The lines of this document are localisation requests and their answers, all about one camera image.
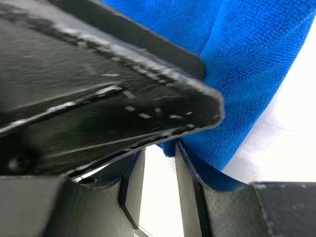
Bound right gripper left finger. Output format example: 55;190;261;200
0;150;145;237

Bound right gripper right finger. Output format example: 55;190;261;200
175;142;316;237

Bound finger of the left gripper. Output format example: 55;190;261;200
0;0;225;176
50;0;205;80

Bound blue towel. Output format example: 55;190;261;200
107;0;316;191

